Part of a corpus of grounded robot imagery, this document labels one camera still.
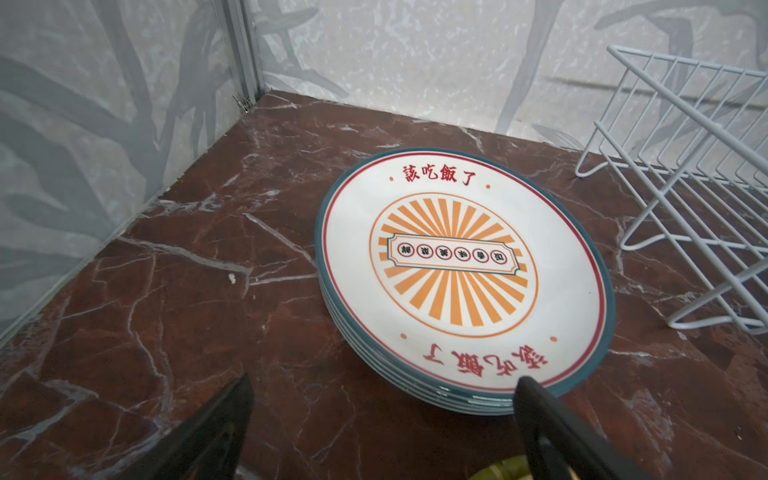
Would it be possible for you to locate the white wire dish rack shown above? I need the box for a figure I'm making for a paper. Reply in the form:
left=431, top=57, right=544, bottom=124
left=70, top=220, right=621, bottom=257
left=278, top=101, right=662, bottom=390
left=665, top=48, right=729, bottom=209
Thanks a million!
left=575, top=46, right=767, bottom=335

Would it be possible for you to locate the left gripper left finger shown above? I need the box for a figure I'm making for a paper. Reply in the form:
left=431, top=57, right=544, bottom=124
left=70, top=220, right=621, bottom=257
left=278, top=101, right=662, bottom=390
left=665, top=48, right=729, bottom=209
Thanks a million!
left=118, top=375, right=254, bottom=479

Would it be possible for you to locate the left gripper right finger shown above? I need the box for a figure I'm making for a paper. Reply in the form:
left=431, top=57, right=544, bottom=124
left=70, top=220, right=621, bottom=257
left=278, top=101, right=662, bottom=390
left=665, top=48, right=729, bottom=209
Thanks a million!
left=513, top=376, right=650, bottom=480

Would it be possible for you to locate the green woven plate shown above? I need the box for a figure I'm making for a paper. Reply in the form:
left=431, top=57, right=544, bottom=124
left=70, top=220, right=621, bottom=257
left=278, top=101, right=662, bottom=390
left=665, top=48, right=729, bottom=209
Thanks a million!
left=469, top=455, right=533, bottom=480

